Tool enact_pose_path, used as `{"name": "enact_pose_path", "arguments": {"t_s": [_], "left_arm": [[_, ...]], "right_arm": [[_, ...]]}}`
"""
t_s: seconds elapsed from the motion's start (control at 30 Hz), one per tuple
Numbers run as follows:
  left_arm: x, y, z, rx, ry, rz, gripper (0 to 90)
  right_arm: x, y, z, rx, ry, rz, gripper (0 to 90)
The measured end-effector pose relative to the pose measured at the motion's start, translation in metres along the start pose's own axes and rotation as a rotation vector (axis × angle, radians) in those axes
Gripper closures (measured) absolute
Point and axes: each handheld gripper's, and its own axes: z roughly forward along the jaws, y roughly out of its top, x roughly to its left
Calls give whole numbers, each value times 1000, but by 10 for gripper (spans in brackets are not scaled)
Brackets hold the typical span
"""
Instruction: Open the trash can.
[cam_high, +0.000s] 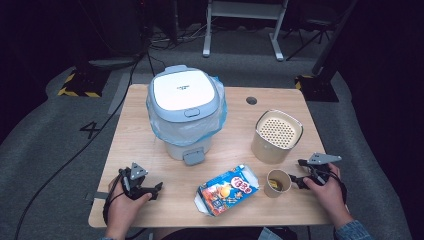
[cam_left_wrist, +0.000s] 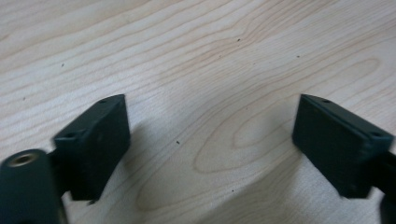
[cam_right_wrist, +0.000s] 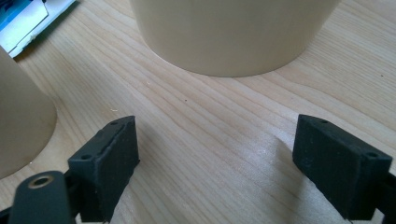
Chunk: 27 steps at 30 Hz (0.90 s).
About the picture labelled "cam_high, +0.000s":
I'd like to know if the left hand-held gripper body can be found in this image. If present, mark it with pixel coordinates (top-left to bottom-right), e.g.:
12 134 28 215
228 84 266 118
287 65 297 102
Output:
118 162 153 201

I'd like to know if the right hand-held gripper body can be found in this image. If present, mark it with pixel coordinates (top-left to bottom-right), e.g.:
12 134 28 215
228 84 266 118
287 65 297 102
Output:
304 152 343 186

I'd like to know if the yellow-green scrap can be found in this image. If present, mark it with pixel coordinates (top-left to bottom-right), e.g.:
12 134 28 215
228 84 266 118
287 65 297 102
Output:
268 179 284 192

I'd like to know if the brown paper cup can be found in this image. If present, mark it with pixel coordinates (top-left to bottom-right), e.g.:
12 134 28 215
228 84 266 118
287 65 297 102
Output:
263 168 293 199

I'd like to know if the beige strainer container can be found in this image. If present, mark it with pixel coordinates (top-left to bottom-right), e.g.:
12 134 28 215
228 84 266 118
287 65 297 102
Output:
250 109 304 165

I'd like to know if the person's left hand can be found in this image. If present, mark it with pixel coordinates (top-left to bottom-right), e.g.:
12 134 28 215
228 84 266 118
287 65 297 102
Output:
106 175 153 230

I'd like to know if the person's right hand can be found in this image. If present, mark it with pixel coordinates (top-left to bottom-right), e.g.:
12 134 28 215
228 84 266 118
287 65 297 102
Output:
302 162 348 225

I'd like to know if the blue and orange snack box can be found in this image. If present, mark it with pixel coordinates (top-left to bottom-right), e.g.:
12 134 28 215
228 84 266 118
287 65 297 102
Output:
194 163 260 218

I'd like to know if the stand with black base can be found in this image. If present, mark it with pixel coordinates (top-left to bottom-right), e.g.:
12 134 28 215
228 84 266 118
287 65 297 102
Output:
294 0 359 103

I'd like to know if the stand with hazard-striped base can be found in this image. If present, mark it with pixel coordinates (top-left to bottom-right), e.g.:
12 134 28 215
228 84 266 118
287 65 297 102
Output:
57 0 112 99

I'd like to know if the black tripod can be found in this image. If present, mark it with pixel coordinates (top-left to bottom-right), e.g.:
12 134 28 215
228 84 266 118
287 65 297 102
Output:
285 18 336 62

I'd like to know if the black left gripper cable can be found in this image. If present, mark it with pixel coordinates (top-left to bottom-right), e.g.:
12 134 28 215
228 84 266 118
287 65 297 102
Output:
102 168 125 228

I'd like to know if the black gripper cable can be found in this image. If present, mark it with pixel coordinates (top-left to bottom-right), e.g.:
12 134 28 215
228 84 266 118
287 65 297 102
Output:
102 168 125 228
328 171 348 205

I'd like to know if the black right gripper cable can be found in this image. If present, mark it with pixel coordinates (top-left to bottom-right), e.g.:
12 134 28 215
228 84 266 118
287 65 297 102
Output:
328 171 348 205

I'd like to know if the black floor cable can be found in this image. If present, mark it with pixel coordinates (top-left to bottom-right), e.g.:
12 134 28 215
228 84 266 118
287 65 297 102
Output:
13 54 143 240

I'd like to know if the grey floor cable cover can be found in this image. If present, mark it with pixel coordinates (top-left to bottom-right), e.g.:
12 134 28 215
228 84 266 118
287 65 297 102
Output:
107 72 135 116

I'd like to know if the white desk frame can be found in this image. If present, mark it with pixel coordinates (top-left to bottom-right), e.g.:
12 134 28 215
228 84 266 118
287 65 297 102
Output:
202 0 290 62

